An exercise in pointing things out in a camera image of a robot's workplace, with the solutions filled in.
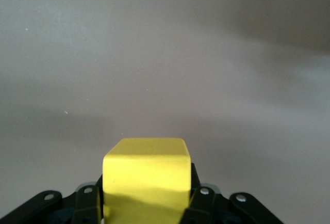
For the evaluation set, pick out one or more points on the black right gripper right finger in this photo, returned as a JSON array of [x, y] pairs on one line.
[[214, 206]]

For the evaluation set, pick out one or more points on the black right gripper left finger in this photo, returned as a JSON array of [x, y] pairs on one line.
[[85, 206]]

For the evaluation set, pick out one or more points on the yellow wooden block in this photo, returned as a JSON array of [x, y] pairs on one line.
[[147, 172]]

